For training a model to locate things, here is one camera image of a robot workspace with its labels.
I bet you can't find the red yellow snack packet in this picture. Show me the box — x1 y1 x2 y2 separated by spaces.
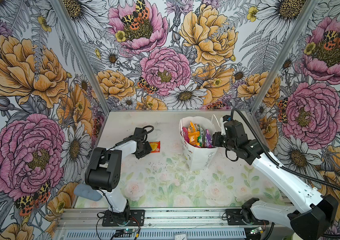
149 142 160 153

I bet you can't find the purple snack packet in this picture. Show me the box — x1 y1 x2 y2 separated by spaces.
205 129 213 149

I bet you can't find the orange Fox's fruits candy bag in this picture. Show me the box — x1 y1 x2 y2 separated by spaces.
188 131 201 147

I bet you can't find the white paper bag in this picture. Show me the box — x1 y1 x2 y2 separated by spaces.
179 117 218 171

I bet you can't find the pink chips bag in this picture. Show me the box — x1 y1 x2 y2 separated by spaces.
182 127 190 144

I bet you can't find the green Fox's spring tea bag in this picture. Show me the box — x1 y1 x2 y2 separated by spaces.
198 126 206 148

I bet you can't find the small orange biscuit packet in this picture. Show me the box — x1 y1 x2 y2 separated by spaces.
188 122 197 133

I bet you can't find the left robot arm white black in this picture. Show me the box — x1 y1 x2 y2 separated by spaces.
85 125 154 226

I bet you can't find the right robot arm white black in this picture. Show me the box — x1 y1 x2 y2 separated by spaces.
213 116 338 240

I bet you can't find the blue sponge block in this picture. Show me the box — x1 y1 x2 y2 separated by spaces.
74 184 102 202

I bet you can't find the green circuit board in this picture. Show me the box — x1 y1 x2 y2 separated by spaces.
113 229 136 239
249 227 264 235

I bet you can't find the right green circuit board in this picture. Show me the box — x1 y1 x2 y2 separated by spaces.
249 227 264 235

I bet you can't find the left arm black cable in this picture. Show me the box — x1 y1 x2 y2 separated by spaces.
96 125 155 220

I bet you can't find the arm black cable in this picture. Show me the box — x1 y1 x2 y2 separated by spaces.
230 107 340 240
96 125 155 220

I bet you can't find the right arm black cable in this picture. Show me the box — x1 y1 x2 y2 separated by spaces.
230 107 340 240

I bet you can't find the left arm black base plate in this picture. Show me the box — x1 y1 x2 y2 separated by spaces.
102 210 145 227

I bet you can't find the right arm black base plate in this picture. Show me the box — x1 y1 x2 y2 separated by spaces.
221 209 269 226

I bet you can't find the aluminium mounting rail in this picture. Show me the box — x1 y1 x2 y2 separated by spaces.
57 206 300 230

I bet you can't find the white vented cable tray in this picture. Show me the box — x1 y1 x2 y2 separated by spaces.
59 228 247 240

